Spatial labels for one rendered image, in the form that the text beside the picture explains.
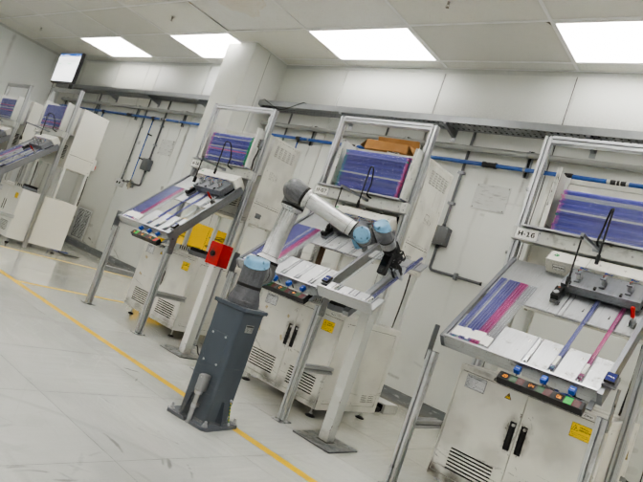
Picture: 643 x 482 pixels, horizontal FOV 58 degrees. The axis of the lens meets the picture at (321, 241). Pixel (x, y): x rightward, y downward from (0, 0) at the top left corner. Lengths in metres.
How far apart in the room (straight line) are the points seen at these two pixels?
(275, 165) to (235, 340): 2.33
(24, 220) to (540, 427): 5.89
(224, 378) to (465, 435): 1.17
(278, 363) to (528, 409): 1.52
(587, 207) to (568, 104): 2.11
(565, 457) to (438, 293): 2.43
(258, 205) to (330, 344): 1.64
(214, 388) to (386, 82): 4.10
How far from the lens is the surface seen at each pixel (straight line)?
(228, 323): 2.62
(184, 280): 4.41
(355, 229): 2.57
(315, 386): 3.42
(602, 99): 5.02
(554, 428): 2.82
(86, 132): 7.39
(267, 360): 3.68
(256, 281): 2.63
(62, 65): 7.77
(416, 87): 5.78
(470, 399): 2.94
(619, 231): 3.02
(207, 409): 2.67
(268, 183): 4.66
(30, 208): 7.25
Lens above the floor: 0.79
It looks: 3 degrees up
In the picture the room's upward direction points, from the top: 19 degrees clockwise
